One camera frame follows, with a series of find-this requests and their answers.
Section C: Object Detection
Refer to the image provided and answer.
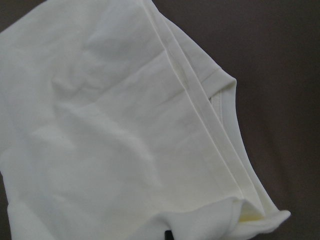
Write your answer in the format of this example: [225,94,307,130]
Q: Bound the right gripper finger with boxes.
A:
[164,224,174,240]

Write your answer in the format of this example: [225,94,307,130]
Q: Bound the cream long-sleeve cat shirt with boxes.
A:
[0,0,290,240]

